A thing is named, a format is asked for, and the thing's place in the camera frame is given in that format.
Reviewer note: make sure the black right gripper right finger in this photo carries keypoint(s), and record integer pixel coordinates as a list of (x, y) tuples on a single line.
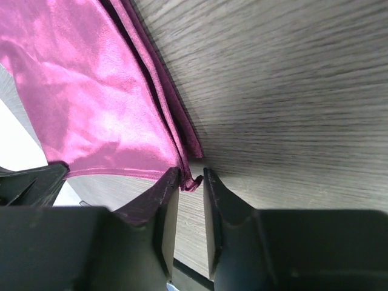
[(298, 249)]

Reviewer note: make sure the magenta cloth napkin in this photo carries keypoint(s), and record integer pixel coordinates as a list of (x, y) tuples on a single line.
[(95, 90)]

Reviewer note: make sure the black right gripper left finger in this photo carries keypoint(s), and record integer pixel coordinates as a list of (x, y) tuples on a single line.
[(92, 248)]

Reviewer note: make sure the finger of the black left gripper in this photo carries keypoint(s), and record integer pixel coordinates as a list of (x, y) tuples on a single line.
[(32, 187)]

